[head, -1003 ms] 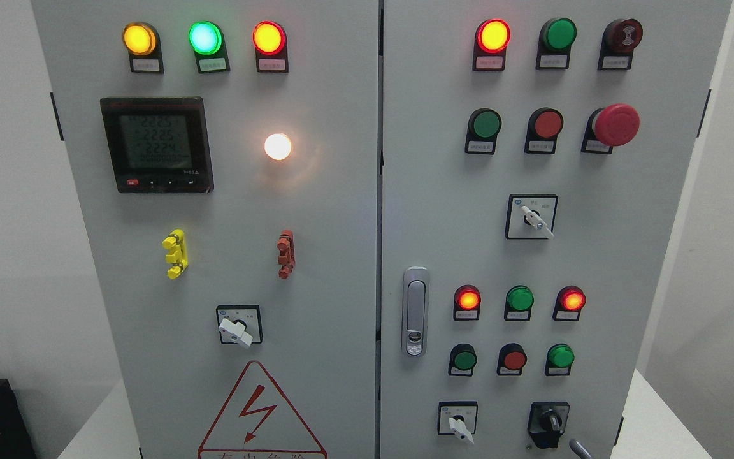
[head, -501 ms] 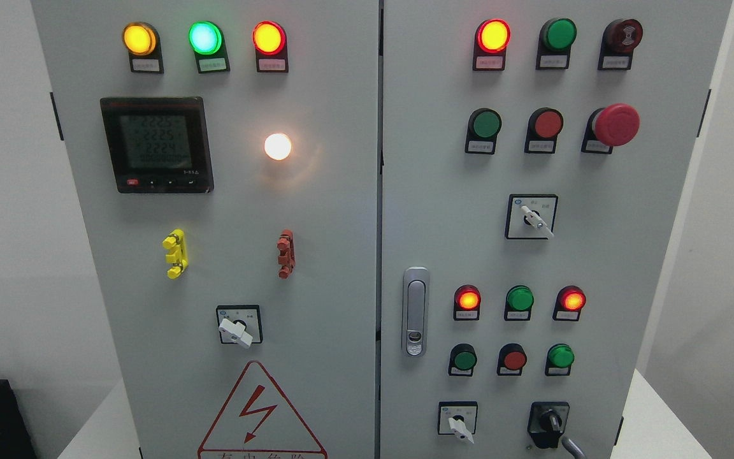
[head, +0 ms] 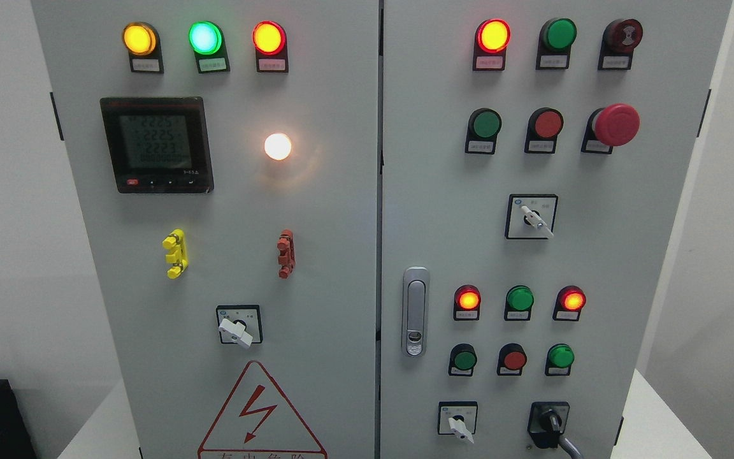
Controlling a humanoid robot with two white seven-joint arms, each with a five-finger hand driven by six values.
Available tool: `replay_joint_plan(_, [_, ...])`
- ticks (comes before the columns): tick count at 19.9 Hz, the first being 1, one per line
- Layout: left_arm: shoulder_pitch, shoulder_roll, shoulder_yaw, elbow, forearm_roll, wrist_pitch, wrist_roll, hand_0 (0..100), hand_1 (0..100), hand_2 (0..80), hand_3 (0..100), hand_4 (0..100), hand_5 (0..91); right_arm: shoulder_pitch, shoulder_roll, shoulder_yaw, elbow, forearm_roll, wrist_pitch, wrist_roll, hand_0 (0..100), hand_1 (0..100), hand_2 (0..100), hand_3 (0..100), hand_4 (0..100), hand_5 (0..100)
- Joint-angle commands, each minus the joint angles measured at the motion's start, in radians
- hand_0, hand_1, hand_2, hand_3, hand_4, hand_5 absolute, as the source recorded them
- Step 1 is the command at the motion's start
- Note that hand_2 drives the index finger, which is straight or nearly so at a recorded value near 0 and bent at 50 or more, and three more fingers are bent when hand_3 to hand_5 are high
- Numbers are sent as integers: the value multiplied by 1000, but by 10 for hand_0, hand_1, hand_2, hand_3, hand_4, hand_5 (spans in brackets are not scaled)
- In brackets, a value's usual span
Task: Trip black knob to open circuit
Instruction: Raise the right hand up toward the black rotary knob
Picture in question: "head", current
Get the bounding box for yellow terminal connector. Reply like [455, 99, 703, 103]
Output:
[161, 228, 189, 279]

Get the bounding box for grey left cabinet door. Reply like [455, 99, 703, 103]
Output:
[32, 1, 380, 458]

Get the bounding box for white selector switch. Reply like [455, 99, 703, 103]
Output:
[505, 194, 559, 239]
[437, 401, 479, 444]

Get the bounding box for green push button lower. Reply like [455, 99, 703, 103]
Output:
[447, 343, 478, 377]

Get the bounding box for red lit indicator left door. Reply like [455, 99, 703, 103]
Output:
[252, 20, 289, 73]

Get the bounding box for grey cabinet door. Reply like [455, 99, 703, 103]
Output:
[32, 1, 380, 458]
[380, 1, 732, 458]

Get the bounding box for green push button upper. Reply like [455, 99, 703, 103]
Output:
[465, 108, 502, 155]

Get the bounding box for red push button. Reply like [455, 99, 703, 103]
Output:
[524, 107, 563, 154]
[497, 343, 528, 377]

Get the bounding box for green indicator lower middle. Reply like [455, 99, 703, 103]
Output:
[504, 285, 534, 321]

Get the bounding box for red emergency stop button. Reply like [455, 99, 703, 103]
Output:
[580, 103, 640, 154]

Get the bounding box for red indicator lower right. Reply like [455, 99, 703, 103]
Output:
[553, 285, 587, 321]

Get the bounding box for red high voltage warning sticker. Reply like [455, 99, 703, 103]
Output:
[198, 360, 328, 458]

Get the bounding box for black digital power meter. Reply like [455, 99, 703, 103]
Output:
[100, 96, 215, 194]

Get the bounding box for white selector switch left door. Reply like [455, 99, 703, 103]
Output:
[215, 305, 263, 349]

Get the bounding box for white selector switch bottom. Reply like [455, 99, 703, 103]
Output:
[437, 401, 479, 444]

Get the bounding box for grey right cabinet door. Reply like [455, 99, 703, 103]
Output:
[380, 1, 732, 458]

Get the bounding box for white selector switch upper right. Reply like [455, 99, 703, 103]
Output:
[505, 194, 559, 239]

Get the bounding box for dark red buzzer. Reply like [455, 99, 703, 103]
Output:
[598, 18, 644, 71]

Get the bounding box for green push button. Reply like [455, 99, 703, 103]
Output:
[447, 343, 478, 377]
[465, 108, 502, 155]

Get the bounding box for red lit indicator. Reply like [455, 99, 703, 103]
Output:
[452, 284, 482, 321]
[472, 18, 512, 71]

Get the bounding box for green indicator top right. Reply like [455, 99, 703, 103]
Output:
[535, 17, 579, 70]

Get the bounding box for white lit indicator light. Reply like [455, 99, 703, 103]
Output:
[263, 133, 293, 161]

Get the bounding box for green button lower right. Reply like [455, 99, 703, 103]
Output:
[544, 343, 575, 377]

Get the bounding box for silver door handle lock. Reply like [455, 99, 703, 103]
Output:
[401, 266, 430, 357]

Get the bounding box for green lit indicator light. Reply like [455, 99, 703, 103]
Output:
[187, 20, 230, 73]

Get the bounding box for black knob selector switch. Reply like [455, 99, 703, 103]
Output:
[527, 402, 569, 449]

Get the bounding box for red lit indicator top right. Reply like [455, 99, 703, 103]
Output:
[472, 18, 512, 71]

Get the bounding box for yellow indicator light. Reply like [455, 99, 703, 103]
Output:
[122, 22, 165, 73]

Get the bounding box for red push button lower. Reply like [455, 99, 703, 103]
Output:
[497, 343, 528, 377]

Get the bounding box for red lit indicator lower left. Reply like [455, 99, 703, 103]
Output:
[452, 284, 482, 321]

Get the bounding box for red push button upper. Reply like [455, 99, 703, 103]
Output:
[524, 107, 563, 154]

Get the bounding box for red terminal connector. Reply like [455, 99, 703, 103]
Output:
[277, 229, 296, 279]

